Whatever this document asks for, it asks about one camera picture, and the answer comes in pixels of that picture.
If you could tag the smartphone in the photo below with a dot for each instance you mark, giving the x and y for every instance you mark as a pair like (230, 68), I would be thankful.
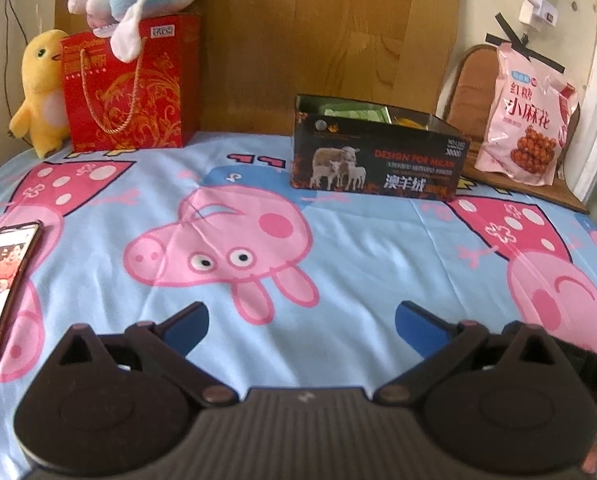
(6, 280)

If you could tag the cartoon pig printed blanket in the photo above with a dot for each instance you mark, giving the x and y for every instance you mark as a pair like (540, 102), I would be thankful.
(328, 260)

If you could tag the black tape strip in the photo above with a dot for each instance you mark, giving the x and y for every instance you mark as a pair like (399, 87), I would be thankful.
(523, 45)

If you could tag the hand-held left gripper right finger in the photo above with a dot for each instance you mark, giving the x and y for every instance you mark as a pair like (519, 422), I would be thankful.
(421, 327)

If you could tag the large pink snack bag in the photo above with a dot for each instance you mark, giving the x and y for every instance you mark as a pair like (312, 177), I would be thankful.
(526, 125)

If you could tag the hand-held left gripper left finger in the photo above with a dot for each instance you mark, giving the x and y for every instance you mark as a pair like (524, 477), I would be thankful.
(183, 330)

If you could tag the wooden headboard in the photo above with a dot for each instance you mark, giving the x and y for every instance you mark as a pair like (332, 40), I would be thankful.
(328, 45)

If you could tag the black sheep print box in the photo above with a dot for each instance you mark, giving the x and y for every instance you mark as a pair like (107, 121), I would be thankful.
(378, 165)

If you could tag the brown cushioned chair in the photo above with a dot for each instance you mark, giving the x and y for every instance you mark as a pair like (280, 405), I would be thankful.
(471, 95)

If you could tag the yellow duck plush toy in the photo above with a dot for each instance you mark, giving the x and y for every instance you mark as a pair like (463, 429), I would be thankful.
(41, 90)

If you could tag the light green leaf snack packet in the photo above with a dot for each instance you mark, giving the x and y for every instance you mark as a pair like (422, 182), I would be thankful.
(351, 111)

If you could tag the red gift bag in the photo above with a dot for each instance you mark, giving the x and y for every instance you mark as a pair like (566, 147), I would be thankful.
(133, 85)

